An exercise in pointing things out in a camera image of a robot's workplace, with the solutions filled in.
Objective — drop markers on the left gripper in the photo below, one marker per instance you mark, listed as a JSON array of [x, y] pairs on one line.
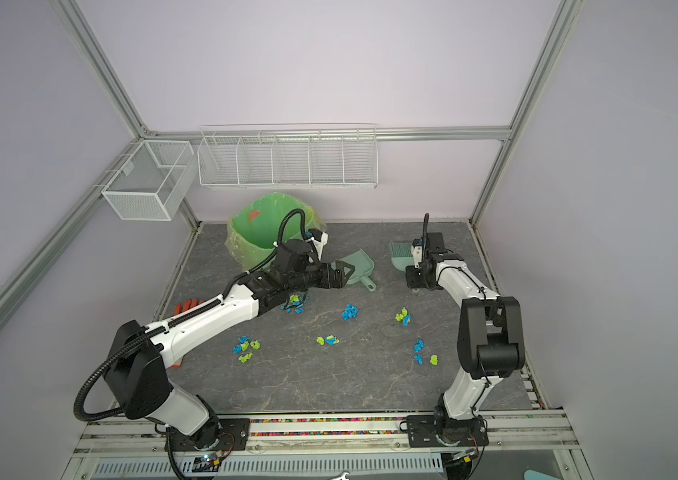
[[340, 280]]

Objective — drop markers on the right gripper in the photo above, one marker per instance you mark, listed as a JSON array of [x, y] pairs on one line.
[[412, 281]]

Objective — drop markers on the green plastic dustpan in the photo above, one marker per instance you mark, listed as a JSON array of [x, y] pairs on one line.
[[363, 268]]

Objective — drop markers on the green hand brush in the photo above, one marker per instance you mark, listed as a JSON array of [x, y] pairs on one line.
[[401, 255]]

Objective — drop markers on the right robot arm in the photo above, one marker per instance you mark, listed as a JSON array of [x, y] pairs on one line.
[[490, 337]]

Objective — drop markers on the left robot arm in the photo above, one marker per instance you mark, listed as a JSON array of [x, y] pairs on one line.
[[132, 381]]

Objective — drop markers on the blue paper scrap cluster centre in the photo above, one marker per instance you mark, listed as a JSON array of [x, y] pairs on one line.
[[350, 312]]

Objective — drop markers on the paper scrap cluster near bin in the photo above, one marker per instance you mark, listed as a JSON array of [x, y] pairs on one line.
[[295, 303]]

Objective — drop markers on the green blue scrap cluster front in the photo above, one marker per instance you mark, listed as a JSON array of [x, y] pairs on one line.
[[329, 340]]

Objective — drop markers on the blue green scrap cluster far right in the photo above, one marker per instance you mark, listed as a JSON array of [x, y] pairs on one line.
[[421, 356]]

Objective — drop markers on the green trash bin with bag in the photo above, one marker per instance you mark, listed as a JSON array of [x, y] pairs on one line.
[[252, 232]]

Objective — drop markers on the paper scrap cluster far left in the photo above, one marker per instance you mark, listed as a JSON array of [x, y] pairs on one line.
[[245, 348]]

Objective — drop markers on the red rubber glove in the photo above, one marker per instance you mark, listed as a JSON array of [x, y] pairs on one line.
[[181, 311]]

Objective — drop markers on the small white mesh basket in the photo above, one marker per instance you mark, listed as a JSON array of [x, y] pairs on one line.
[[153, 180]]

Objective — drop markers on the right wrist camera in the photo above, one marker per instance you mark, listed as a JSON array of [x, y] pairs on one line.
[[417, 251]]

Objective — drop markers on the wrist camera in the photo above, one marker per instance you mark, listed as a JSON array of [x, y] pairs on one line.
[[318, 237], [417, 251]]

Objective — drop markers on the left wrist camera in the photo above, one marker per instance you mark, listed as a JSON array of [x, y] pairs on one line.
[[318, 237]]

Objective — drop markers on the long white wire basket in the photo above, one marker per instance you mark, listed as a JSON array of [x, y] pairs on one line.
[[292, 155]]

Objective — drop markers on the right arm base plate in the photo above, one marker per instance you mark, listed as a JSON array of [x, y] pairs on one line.
[[444, 431]]

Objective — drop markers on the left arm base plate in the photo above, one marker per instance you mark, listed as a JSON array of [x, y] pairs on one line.
[[228, 434]]

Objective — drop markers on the aluminium front rail frame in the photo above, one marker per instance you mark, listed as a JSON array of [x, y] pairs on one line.
[[332, 446]]

